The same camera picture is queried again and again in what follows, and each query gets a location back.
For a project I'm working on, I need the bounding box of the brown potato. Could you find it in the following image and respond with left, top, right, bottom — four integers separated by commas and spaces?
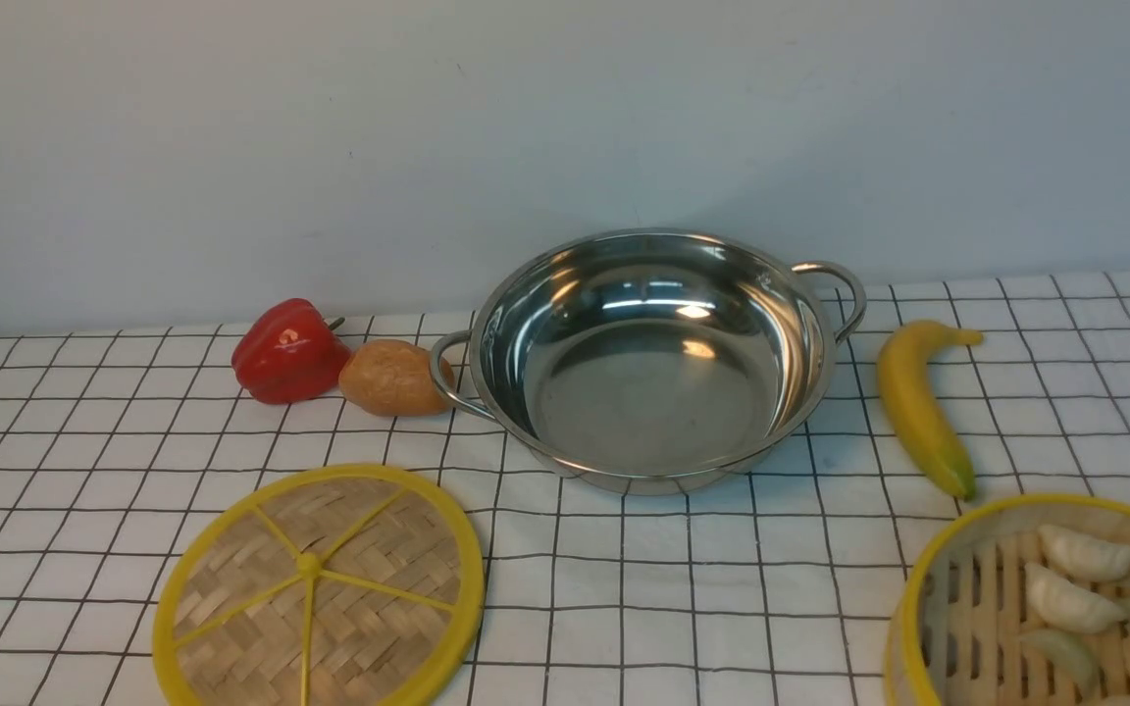
337, 339, 449, 417

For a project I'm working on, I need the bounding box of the checkered white tablecloth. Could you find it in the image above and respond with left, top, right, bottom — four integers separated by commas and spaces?
0, 272, 1130, 705

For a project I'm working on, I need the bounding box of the bamboo steamer basket yellow rim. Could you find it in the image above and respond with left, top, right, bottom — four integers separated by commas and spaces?
884, 493, 1130, 705

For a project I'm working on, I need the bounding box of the stainless steel pot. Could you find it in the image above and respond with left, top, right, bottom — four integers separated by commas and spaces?
428, 228, 867, 496

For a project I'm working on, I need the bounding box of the bamboo steamer lid yellow rim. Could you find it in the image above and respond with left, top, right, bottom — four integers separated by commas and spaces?
153, 465, 486, 705

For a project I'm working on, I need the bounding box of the white dumpling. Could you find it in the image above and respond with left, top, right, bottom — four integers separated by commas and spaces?
1023, 563, 1127, 634
1037, 526, 1130, 582

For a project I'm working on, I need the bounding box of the red bell pepper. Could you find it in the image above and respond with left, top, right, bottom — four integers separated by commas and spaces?
231, 298, 351, 406

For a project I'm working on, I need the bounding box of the yellow banana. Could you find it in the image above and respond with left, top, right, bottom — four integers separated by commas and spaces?
876, 319, 985, 502

